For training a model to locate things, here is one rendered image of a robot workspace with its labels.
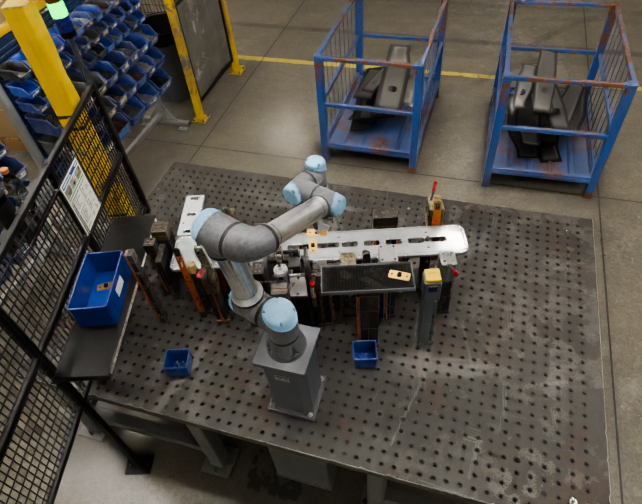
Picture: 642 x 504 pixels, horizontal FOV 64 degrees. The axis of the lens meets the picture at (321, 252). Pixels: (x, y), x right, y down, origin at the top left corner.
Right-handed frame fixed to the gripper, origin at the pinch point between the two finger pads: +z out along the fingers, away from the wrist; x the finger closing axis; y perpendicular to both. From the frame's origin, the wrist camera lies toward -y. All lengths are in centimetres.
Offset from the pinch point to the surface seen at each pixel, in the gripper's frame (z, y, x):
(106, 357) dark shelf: 25, -83, -46
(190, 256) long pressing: 28, -63, 10
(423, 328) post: 46, 45, -17
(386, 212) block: 25, 29, 35
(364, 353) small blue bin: 57, 19, -23
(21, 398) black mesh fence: 12, -101, -70
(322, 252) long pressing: 27.9, -0.5, 12.3
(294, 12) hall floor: 130, -74, 500
